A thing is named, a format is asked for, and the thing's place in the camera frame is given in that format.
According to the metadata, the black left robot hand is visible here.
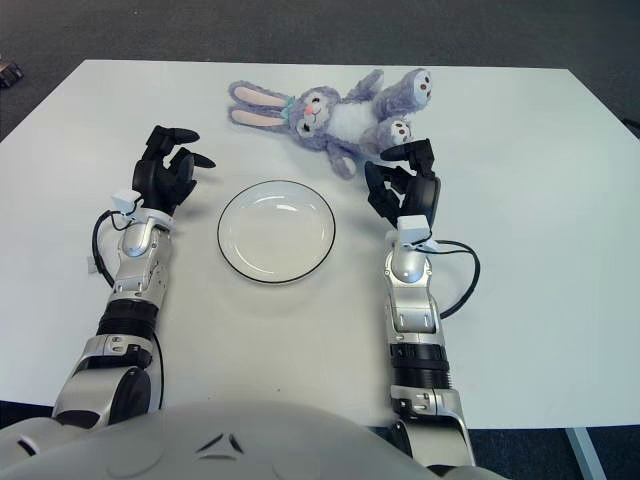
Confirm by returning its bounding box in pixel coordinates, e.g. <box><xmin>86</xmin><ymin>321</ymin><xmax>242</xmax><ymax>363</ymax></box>
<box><xmin>130</xmin><ymin>124</ymin><xmax>218</xmax><ymax>219</ymax></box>

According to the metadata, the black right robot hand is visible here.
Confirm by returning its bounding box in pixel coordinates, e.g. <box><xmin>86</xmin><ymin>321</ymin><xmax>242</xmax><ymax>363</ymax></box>
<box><xmin>363</xmin><ymin>137</ymin><xmax>442</xmax><ymax>229</ymax></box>

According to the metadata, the purple plush bunny doll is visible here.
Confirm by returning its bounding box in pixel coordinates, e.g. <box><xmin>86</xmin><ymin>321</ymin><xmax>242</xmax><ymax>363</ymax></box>
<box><xmin>227</xmin><ymin>68</ymin><xmax>434</xmax><ymax>179</ymax></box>

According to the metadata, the white plate with black rim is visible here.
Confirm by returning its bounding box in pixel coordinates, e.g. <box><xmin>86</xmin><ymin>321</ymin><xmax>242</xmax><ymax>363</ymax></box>
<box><xmin>216</xmin><ymin>179</ymin><xmax>337</xmax><ymax>288</ymax></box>

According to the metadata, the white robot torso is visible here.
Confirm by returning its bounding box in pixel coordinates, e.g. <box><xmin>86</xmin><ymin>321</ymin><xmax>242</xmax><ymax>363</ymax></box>
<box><xmin>0</xmin><ymin>398</ymin><xmax>496</xmax><ymax>480</ymax></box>

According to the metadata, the grey table leg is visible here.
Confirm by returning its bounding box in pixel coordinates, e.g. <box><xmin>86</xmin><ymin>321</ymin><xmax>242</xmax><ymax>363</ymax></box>
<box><xmin>564</xmin><ymin>427</ymin><xmax>609</xmax><ymax>480</ymax></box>

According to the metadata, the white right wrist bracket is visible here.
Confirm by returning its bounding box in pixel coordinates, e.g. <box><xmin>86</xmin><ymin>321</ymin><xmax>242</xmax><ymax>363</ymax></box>
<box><xmin>389</xmin><ymin>214</ymin><xmax>441</xmax><ymax>254</ymax></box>

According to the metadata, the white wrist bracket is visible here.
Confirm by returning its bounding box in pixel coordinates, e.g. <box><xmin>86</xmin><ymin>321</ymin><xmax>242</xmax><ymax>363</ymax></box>
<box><xmin>389</xmin><ymin>214</ymin><xmax>441</xmax><ymax>254</ymax></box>
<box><xmin>110</xmin><ymin>189</ymin><xmax>174</xmax><ymax>234</ymax></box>

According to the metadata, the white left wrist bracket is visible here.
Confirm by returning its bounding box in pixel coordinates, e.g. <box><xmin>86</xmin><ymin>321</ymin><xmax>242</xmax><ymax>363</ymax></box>
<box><xmin>110</xmin><ymin>189</ymin><xmax>174</xmax><ymax>234</ymax></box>

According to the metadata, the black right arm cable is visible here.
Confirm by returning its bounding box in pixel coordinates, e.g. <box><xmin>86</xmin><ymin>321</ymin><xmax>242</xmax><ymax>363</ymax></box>
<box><xmin>429</xmin><ymin>239</ymin><xmax>482</xmax><ymax>319</ymax></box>

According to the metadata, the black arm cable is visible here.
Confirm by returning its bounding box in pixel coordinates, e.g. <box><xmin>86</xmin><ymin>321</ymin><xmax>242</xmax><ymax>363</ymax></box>
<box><xmin>92</xmin><ymin>199</ymin><xmax>167</xmax><ymax>409</ymax></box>
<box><xmin>429</xmin><ymin>239</ymin><xmax>482</xmax><ymax>319</ymax></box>

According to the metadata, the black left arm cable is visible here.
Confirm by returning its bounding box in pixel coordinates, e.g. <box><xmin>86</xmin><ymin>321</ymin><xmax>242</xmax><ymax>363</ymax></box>
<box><xmin>92</xmin><ymin>199</ymin><xmax>167</xmax><ymax>409</ymax></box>

